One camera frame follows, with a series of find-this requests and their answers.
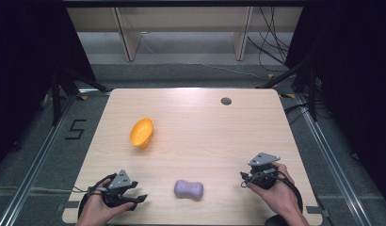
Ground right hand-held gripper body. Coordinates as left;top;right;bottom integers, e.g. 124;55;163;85
239;152;281;190

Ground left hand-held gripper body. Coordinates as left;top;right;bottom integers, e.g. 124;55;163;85
102;169;139;209

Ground orange soap dish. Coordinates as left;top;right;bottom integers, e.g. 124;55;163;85
129;117;155;150

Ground person's right hand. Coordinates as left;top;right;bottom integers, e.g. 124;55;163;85
247;161;304;220

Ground person's left hand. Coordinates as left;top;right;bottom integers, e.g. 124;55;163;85
75;178;137;226

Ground black tripod stand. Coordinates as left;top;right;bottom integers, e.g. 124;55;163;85
256;56;319;122
46;64;111;126

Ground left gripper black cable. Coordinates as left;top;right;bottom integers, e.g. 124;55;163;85
72;172;118;219

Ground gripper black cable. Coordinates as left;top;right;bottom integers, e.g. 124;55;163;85
72;172;118;219
239;173;304;215

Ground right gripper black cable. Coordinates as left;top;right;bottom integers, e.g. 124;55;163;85
239;173;304;215

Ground metal floor rail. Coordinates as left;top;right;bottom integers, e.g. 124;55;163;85
295;92;375;226
0;89;111;226

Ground black floor cables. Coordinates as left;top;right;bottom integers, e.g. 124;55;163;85
283;102;331;126

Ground black hanging cables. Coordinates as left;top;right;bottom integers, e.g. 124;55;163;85
247;6;292;73

